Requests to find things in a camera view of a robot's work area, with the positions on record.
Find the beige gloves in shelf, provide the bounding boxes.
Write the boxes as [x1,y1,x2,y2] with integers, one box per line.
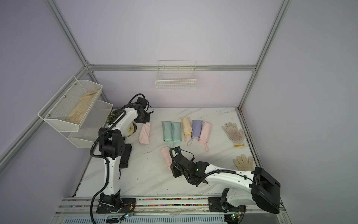
[66,90,99,125]

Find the yellow umbrella in sleeve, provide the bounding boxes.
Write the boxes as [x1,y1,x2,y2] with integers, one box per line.
[181,117,193,142]

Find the teal umbrella left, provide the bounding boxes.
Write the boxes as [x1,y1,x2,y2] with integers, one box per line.
[161,121,172,147]

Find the white two-tier mesh shelf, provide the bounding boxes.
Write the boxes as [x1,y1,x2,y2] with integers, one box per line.
[38,76,113,148]

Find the purple umbrella in sleeve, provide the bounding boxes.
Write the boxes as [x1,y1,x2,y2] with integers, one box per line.
[187,120,203,146]

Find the white wire wall basket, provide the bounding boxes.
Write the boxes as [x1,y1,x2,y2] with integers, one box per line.
[155,60,197,91]

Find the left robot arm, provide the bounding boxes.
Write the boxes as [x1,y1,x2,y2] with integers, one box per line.
[89,93,154,224]

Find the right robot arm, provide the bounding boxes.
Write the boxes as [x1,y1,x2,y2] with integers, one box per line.
[168,147,281,214]

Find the teal umbrella right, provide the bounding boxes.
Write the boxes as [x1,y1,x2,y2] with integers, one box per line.
[172,122,182,144]

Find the potted green plant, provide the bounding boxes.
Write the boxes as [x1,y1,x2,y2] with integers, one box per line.
[106,112,137,137]

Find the pink umbrella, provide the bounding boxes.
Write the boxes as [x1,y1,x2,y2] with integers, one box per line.
[199,121,212,152]
[160,147,172,170]

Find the teal umbrella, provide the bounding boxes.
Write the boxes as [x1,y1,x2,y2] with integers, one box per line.
[161,121,172,147]
[172,122,182,144]

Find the white dotted work glove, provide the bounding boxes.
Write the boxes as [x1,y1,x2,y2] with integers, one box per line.
[222,122,245,147]

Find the black umbrella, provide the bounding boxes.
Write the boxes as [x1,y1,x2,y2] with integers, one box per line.
[119,144,132,178]

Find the cream work glove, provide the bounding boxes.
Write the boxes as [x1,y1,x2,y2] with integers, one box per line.
[233,154,255,171]

